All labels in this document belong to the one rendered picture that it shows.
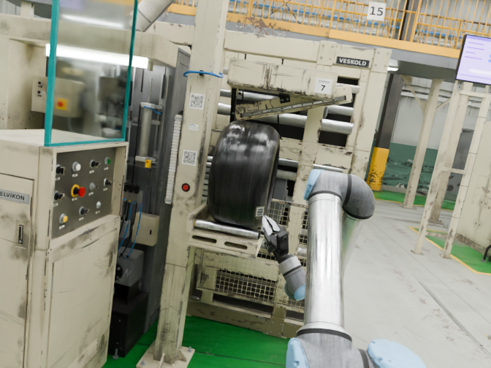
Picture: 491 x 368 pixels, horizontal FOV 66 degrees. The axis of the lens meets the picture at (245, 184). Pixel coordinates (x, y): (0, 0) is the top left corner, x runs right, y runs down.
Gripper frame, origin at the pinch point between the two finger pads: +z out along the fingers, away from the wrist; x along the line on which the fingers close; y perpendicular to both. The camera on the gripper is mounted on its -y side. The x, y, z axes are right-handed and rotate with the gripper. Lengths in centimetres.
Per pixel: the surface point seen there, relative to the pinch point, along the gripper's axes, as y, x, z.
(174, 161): 28, -18, 54
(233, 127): 1.2, 9.0, 48.4
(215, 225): 31.3, -12.2, 13.8
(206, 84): -2, 6, 75
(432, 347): 118, 125, -114
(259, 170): -2.1, 7.7, 21.2
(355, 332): 131, 82, -78
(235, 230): 28.5, -4.5, 6.9
